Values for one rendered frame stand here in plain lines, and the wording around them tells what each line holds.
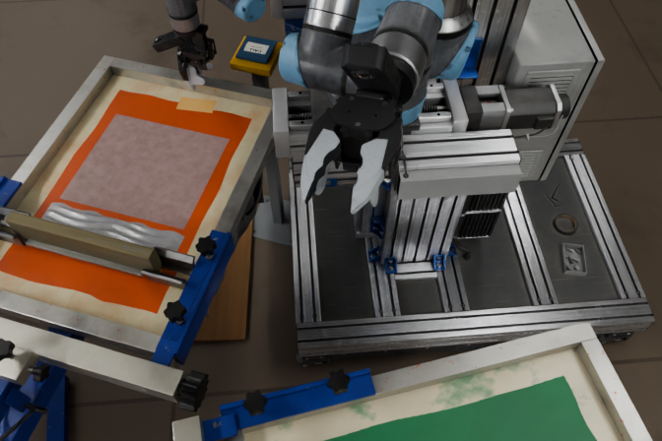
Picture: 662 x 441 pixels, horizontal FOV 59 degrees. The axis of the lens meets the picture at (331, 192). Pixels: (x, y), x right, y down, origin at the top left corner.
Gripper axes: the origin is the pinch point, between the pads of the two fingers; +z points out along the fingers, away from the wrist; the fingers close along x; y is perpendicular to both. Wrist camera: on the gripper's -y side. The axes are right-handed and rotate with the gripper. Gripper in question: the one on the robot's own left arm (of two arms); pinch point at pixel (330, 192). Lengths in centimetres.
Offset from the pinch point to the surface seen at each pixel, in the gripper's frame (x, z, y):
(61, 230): 75, -12, 52
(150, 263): 54, -12, 57
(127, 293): 60, -7, 65
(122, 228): 70, -21, 63
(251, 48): 67, -90, 62
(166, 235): 59, -23, 64
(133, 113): 88, -55, 61
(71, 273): 75, -7, 62
